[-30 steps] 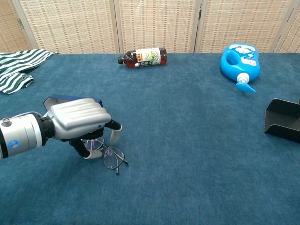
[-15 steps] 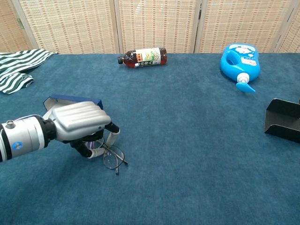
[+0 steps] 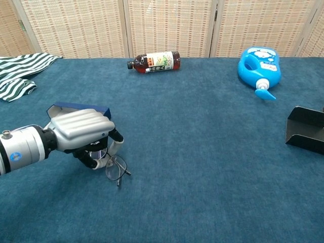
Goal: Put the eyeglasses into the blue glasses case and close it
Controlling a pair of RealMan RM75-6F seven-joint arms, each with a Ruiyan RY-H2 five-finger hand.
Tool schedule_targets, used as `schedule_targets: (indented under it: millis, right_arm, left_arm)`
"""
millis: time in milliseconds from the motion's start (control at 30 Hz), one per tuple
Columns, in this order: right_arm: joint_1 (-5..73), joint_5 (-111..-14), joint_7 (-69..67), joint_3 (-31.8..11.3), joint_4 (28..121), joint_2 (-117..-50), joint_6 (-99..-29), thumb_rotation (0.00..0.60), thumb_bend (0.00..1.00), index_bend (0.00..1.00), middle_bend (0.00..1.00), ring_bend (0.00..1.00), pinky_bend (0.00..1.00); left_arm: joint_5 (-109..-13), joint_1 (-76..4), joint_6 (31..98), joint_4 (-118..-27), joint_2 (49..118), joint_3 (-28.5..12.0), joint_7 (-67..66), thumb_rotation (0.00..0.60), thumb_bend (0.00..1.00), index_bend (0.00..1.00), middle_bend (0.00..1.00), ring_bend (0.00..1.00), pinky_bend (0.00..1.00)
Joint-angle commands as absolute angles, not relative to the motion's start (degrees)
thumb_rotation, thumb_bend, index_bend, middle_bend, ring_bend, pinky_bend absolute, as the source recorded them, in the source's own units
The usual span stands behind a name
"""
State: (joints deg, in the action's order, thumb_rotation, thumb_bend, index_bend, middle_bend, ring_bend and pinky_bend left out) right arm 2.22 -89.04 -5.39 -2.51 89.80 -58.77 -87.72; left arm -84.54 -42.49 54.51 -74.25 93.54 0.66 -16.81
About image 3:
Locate blue folding glasses case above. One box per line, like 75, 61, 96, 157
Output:
46, 102, 111, 119

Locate black wire-frame eyeglasses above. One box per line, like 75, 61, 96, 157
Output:
88, 148, 132, 188

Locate blue table cloth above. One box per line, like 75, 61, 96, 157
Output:
0, 57, 324, 243

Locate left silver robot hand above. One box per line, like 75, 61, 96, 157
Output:
43, 108, 125, 170

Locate brown tea bottle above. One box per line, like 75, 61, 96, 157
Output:
127, 51, 182, 74

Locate black unfolded cardboard box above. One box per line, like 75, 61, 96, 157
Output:
285, 106, 324, 155

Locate green white striped cloth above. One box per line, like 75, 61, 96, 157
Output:
0, 52, 63, 103

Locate blue whale pump bottle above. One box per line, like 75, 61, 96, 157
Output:
237, 46, 282, 101

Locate bamboo folding screen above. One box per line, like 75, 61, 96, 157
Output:
0, 0, 324, 59

